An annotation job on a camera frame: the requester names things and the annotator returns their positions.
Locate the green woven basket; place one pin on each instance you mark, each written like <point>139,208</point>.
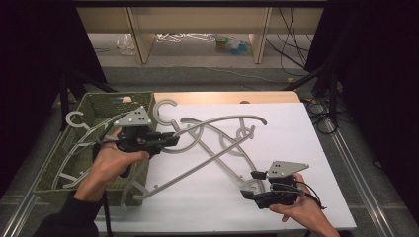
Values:
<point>99,105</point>

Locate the black metal stand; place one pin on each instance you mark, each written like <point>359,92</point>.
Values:
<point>64,98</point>
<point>333,95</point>

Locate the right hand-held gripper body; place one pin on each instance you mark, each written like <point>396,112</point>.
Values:
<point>285,168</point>

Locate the beige wooden shelf unit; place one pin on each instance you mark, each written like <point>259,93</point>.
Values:
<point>197,19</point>

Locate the dark curtain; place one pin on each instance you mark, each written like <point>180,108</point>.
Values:
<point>33,82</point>
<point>378,82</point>

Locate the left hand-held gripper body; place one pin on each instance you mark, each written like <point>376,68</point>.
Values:
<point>133,118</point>

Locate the grey plastic clothes hanger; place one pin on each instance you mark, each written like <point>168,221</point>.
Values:
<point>227,166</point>
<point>69,122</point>
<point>197,168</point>

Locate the person's right hand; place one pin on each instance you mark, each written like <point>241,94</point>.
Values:
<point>306,210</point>

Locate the silver metal rail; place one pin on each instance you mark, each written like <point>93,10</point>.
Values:
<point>16,215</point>
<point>359,177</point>

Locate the person's left hand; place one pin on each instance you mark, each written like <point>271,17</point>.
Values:
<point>105,168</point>

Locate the clear plastic bag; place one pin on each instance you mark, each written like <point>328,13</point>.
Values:
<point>126,44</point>

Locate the colourful plastic toys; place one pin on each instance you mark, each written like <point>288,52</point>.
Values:
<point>232,45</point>

